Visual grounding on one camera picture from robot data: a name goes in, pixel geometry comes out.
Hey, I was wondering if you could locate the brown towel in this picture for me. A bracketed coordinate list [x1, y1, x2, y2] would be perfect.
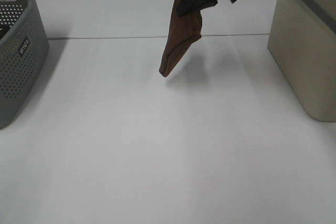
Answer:
[159, 0, 203, 77]

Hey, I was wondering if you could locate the beige plastic basket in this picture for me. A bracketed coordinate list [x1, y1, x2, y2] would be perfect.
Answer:
[268, 0, 335, 122]

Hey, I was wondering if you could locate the grey perforated plastic basket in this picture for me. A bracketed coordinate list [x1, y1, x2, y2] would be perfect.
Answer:
[1, 0, 49, 128]

